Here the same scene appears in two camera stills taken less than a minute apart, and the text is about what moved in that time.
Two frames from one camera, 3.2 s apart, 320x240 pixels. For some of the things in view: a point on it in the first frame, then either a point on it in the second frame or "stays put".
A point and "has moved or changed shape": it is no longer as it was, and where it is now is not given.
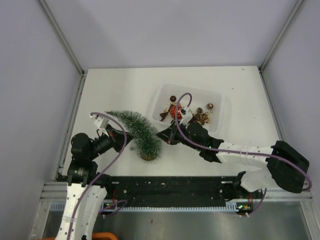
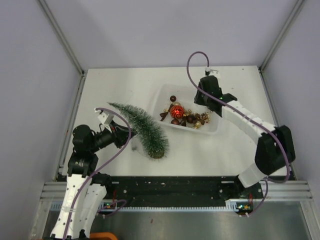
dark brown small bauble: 173,98 stays put
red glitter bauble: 173,111 stays put
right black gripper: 170,135 to 199,101
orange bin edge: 103,236 stays put
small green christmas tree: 146,137 has moved or changed shape
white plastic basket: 171,102 stays put
